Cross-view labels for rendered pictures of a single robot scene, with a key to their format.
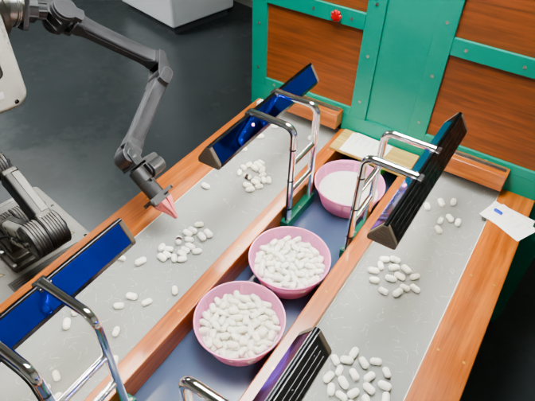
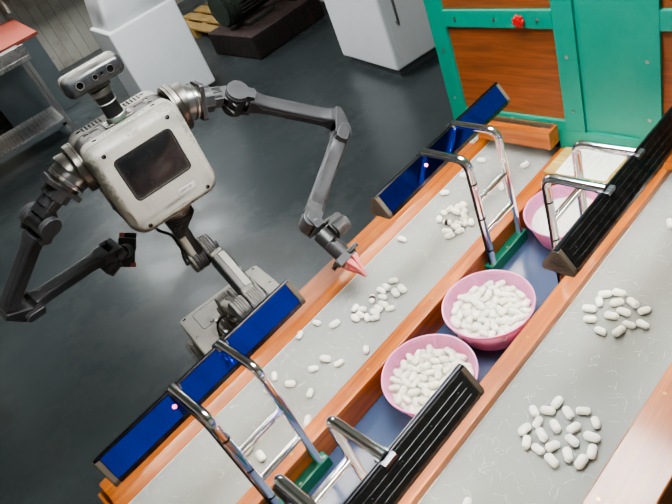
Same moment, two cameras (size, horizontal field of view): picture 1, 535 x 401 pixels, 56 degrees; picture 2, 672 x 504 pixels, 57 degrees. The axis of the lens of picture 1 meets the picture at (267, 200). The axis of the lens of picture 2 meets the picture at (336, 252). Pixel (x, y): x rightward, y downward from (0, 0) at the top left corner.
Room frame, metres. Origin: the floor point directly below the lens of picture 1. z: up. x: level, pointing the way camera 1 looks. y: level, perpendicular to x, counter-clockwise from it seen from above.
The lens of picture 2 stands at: (-0.18, -0.38, 2.10)
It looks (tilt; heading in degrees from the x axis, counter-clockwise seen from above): 37 degrees down; 29
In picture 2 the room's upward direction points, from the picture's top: 25 degrees counter-clockwise
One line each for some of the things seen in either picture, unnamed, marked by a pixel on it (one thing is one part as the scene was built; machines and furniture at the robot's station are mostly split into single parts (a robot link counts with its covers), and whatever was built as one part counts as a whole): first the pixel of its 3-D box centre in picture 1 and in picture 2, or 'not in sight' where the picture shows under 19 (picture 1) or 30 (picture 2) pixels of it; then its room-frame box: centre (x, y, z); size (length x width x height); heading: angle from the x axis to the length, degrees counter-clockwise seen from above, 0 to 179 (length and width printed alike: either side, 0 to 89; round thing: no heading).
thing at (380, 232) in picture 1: (425, 170); (623, 180); (1.15, -0.46, 1.08); 0.62 x 0.08 x 0.07; 149
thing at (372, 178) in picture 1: (387, 204); (596, 228); (1.18, -0.39, 0.90); 0.20 x 0.19 x 0.45; 149
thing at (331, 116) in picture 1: (307, 107); (516, 131); (1.84, -0.16, 0.83); 0.30 x 0.06 x 0.07; 59
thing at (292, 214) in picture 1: (282, 160); (473, 197); (1.39, -0.05, 0.90); 0.20 x 0.19 x 0.45; 149
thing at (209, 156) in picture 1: (264, 109); (441, 145); (1.44, 0.02, 1.08); 0.62 x 0.08 x 0.07; 149
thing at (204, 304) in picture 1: (240, 327); (432, 382); (0.82, 0.07, 0.72); 0.27 x 0.27 x 0.10
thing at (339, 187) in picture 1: (347, 193); (568, 223); (1.44, -0.31, 0.71); 0.22 x 0.22 x 0.06
